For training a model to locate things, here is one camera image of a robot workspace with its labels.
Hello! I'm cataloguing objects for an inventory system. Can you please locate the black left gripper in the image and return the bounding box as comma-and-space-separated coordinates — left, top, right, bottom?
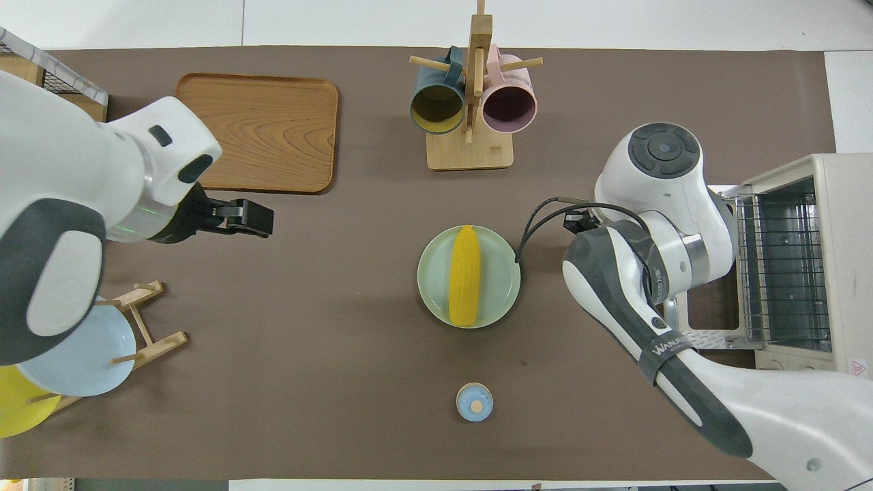
151, 183, 274, 244

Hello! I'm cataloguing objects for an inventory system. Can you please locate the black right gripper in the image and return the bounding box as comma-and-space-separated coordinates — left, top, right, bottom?
563, 208, 604, 237

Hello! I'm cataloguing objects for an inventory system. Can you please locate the light green plate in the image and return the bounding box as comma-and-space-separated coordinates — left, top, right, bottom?
417, 225, 522, 330

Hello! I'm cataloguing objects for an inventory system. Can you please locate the yellow corn cob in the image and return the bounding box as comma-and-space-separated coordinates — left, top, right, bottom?
448, 225, 482, 327

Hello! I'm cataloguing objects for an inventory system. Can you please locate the glass oven door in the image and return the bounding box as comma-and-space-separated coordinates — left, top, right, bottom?
665, 184, 761, 352

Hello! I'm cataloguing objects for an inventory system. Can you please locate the white toaster oven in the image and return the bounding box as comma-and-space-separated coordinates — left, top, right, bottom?
740, 153, 873, 379

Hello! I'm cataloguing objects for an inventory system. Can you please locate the wooden serving tray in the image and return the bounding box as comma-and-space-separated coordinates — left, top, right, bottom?
175, 73, 340, 195

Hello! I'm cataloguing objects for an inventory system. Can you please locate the wooden mug rack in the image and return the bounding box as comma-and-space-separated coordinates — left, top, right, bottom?
408, 0, 544, 171

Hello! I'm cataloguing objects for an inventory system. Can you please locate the brown table mat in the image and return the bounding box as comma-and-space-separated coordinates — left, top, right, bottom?
0, 46, 838, 481

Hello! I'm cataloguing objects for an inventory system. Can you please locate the pink mug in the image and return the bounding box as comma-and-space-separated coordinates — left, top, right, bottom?
481, 44, 538, 134

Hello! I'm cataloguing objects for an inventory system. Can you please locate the wooden dish rack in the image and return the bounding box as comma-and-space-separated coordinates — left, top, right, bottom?
27, 280, 189, 417

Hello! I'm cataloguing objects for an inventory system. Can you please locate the dark blue mug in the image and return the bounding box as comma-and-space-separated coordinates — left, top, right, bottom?
409, 46, 467, 135

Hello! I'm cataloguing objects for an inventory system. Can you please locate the narrow wooden shelf board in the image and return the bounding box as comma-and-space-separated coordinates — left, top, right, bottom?
65, 92, 108, 123

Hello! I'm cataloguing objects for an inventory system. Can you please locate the white checked cloth liner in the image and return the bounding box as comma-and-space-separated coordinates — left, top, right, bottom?
0, 27, 110, 106

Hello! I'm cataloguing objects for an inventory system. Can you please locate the small blue call bell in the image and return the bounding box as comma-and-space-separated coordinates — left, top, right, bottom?
456, 383, 494, 423

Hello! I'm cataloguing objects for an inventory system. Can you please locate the light blue plate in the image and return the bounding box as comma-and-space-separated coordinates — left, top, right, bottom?
17, 297, 137, 398

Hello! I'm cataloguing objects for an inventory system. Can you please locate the large wooden shelf board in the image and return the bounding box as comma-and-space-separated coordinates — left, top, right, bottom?
0, 53, 36, 77

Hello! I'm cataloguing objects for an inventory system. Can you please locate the yellow plate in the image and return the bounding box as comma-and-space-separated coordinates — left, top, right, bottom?
0, 365, 62, 438

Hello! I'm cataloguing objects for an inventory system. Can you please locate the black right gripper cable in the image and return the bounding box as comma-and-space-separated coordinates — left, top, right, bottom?
515, 198, 655, 263

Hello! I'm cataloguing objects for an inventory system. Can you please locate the metal wire oven rack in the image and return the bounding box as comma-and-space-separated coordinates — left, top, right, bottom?
737, 194, 833, 345

